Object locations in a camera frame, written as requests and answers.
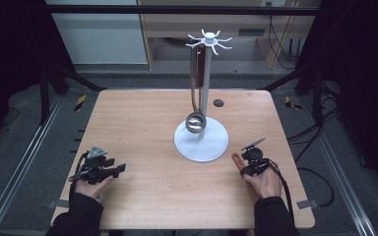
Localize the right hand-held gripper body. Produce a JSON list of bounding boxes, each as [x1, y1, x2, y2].
[[240, 137, 272, 173]]

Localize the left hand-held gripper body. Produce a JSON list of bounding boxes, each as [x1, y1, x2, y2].
[[68, 146, 119, 185]]

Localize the white utensil rack stand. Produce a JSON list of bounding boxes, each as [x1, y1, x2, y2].
[[173, 29, 234, 163]]

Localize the steel ladle with brown handle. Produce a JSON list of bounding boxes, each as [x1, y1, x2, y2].
[[185, 43, 208, 135]]

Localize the steel spatula turner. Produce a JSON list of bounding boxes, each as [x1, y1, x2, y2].
[[181, 45, 201, 134]]

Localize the person's left hand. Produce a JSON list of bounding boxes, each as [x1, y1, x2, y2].
[[74, 175, 115, 201]]

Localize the person's right hand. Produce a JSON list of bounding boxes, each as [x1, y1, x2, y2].
[[242, 165, 284, 200]]

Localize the grey tape piece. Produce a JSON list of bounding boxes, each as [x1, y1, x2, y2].
[[296, 199, 319, 209], [47, 200, 70, 209]]

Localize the yellow and black tape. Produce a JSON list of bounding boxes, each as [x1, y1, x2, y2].
[[283, 95, 303, 111], [74, 94, 88, 112]]

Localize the black metal stand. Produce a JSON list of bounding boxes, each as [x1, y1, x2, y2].
[[259, 63, 326, 126], [38, 63, 107, 126]]

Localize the white cabinet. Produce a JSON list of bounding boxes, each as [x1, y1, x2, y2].
[[44, 0, 149, 66]]

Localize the light wooden desk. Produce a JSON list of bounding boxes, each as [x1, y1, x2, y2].
[[137, 0, 323, 71]]

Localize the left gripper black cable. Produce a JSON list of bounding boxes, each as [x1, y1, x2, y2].
[[68, 150, 91, 198]]

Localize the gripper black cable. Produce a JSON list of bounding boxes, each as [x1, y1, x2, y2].
[[68, 150, 91, 198], [265, 157, 336, 221]]

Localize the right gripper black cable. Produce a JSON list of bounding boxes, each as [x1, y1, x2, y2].
[[265, 157, 336, 221]]

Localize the black floor cables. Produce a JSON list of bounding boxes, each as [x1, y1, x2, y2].
[[286, 82, 343, 158]]

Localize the aluminium floor rail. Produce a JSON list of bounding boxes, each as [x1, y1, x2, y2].
[[0, 94, 65, 236], [299, 97, 377, 236]]

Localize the black desk cables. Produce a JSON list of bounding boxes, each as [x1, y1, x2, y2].
[[268, 14, 301, 70]]

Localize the black frame bar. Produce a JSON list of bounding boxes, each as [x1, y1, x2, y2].
[[43, 4, 321, 17]]

